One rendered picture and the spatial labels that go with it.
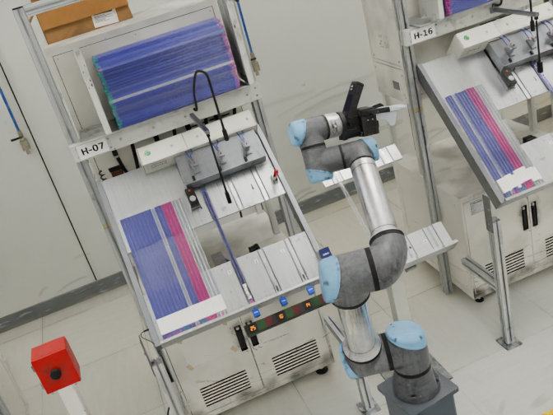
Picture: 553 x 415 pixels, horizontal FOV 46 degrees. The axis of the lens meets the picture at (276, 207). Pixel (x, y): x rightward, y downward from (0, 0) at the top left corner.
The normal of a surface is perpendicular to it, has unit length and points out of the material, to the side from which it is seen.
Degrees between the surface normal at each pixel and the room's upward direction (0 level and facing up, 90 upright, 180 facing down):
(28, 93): 90
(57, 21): 80
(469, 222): 90
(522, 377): 0
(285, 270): 43
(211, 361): 90
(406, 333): 7
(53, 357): 90
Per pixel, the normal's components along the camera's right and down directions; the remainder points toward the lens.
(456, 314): -0.25, -0.87
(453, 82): 0.04, -0.38
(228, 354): 0.32, 0.34
